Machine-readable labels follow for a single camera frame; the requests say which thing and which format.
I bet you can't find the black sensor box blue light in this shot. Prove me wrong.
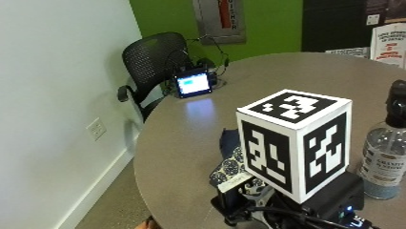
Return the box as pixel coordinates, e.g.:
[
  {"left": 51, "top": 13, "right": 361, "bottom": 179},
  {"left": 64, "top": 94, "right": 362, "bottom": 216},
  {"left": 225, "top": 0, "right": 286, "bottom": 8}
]
[{"left": 301, "top": 171, "right": 366, "bottom": 225}]

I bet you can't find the black cabinet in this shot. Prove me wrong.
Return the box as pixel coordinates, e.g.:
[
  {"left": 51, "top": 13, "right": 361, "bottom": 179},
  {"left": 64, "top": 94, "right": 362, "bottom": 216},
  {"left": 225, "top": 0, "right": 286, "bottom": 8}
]
[{"left": 301, "top": 0, "right": 406, "bottom": 53}]

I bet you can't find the blue patterned cloth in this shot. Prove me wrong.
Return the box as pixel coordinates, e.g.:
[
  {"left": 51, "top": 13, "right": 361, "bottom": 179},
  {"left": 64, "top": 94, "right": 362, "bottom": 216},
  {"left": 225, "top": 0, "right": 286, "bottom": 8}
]
[{"left": 208, "top": 127, "right": 257, "bottom": 189}]

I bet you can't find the thick black glove cable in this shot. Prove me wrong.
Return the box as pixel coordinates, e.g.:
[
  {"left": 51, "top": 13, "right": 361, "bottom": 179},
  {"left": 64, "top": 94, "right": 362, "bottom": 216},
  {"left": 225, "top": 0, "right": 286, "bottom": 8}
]
[{"left": 224, "top": 204, "right": 375, "bottom": 229}]

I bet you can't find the grey printed paper stack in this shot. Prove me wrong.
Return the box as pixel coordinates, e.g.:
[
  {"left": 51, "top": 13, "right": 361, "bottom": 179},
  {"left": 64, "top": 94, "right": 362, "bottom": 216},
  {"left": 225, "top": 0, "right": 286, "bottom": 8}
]
[{"left": 324, "top": 46, "right": 371, "bottom": 59}]

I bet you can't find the white cube with black markers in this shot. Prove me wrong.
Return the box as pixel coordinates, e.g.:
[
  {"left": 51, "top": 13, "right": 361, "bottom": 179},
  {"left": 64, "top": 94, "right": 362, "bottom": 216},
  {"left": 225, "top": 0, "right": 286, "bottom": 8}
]
[{"left": 234, "top": 88, "right": 354, "bottom": 205}]

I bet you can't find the white sign with red print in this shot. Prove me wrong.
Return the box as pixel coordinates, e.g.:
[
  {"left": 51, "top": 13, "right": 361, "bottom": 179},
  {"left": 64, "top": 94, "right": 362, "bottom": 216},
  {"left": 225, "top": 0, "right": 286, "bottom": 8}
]
[{"left": 369, "top": 22, "right": 406, "bottom": 70}]

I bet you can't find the small device with lit screen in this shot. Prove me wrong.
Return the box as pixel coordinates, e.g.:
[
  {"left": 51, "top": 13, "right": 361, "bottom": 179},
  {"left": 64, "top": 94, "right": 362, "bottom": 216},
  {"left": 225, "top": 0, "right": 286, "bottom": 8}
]
[{"left": 174, "top": 69, "right": 214, "bottom": 99}]

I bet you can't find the clear water bottle black cap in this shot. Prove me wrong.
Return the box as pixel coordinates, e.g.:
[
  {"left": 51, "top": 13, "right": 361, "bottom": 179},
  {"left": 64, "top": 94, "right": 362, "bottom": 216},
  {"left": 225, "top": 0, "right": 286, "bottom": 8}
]
[{"left": 357, "top": 79, "right": 406, "bottom": 200}]

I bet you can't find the black mesh office chair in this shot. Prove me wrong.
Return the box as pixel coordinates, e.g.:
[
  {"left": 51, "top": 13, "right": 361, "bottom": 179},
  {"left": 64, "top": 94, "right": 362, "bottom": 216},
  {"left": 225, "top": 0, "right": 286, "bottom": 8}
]
[{"left": 117, "top": 31, "right": 196, "bottom": 123}]

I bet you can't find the small white label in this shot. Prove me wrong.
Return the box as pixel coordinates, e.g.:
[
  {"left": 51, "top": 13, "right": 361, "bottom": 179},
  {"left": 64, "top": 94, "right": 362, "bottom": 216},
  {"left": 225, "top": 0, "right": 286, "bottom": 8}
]
[{"left": 365, "top": 13, "right": 381, "bottom": 26}]

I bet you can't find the white wall outlet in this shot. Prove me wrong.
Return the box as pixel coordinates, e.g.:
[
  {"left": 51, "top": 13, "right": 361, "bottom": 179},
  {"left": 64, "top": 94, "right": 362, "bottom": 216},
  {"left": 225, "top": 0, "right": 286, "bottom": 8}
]
[{"left": 85, "top": 117, "right": 108, "bottom": 142}]

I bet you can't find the thin black cable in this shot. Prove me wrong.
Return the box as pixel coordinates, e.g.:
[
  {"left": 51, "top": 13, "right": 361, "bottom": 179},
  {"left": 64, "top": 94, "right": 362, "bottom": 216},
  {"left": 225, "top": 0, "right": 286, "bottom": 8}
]
[{"left": 185, "top": 33, "right": 232, "bottom": 77}]

